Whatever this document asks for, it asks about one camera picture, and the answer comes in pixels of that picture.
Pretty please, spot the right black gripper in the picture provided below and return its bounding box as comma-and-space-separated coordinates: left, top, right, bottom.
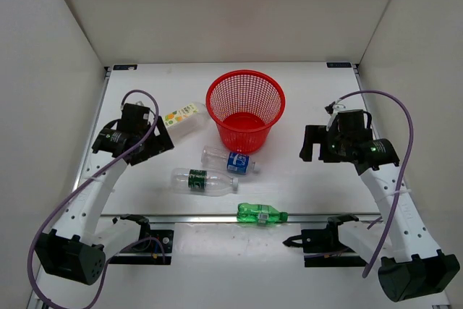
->
300, 125, 351, 164

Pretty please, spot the clear bottle green label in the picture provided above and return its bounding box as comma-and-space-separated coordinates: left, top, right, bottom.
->
170, 167, 240, 197

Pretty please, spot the clear bottle blue label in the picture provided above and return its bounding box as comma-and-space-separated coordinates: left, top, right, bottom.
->
200, 145, 262, 174

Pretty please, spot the green plastic bottle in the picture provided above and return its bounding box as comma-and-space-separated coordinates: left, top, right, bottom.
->
237, 203, 289, 226

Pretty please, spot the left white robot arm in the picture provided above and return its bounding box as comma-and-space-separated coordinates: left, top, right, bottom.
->
35, 103, 174, 285

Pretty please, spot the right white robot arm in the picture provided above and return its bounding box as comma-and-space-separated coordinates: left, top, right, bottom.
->
300, 110, 460, 302

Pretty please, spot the white juice bottle fruit label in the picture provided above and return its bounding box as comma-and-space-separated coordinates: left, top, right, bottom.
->
163, 102, 211, 145

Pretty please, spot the red plastic mesh basket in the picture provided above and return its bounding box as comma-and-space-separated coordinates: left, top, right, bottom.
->
205, 69, 286, 153

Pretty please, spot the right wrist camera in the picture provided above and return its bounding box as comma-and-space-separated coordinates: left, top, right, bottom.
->
325, 100, 346, 115

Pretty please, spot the aluminium table rail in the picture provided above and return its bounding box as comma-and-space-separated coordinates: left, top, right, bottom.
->
101, 213, 381, 224

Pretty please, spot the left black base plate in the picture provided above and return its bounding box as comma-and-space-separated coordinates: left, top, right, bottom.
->
109, 224, 174, 266

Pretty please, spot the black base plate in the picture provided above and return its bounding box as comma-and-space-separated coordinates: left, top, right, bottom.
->
109, 224, 174, 266
283, 214, 366, 268

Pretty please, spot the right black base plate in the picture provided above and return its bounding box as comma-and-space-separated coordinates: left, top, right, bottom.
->
283, 214, 366, 268

